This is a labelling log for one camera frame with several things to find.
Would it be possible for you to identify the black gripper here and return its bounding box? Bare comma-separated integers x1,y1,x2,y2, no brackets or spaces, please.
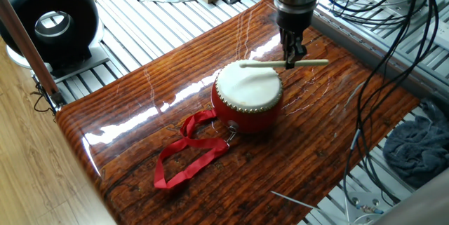
276,9,316,71

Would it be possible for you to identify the wooden drumstick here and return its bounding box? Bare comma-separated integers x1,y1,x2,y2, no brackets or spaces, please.
239,58,330,70

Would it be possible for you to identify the red drum with white skin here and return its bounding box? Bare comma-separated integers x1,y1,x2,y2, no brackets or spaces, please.
210,59,284,135

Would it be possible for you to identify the metal snap hook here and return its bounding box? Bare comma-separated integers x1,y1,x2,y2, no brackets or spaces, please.
225,128,239,145

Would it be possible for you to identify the wood-grain table mat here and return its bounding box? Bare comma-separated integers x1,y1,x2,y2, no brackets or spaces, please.
55,0,421,225

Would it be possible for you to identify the white zip tie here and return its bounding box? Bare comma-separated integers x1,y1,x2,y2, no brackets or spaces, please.
269,189,321,211

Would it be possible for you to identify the blue-grey towel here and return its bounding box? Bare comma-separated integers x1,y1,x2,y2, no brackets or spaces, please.
381,97,449,190

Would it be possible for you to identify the aluminium profile rail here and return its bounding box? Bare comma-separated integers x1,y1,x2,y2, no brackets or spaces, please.
257,0,449,100

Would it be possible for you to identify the black cable bundle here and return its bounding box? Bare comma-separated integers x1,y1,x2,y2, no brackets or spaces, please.
319,0,442,207

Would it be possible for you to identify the red ribbon strap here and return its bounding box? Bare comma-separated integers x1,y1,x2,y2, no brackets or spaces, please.
153,109,231,190

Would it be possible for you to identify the loose black wire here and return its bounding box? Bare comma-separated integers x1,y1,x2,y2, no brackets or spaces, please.
29,81,57,114

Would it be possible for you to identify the dark upright frame post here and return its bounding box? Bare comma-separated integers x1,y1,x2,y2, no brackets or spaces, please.
0,0,67,109

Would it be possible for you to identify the black ring-shaped fan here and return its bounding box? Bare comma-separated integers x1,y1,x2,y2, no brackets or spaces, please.
0,0,110,79

